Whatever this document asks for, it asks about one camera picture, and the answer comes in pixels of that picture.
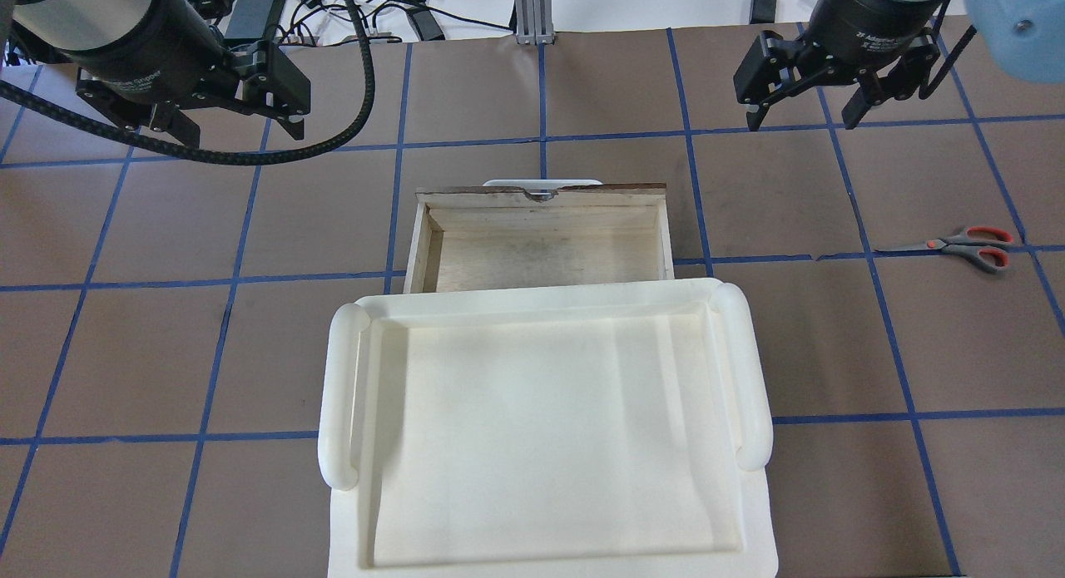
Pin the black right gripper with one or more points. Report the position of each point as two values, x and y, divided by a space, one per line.
874 17

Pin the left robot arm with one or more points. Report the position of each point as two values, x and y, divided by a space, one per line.
144 64

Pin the wooden drawer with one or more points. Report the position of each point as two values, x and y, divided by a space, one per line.
520 234

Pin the aluminium frame post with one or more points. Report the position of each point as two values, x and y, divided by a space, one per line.
534 25

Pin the grey orange scissors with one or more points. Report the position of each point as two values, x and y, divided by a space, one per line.
983 246

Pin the white foam tray box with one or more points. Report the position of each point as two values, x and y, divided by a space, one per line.
608 430

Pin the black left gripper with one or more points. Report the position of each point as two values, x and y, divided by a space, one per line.
137 50

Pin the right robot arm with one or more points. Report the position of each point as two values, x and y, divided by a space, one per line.
1024 37

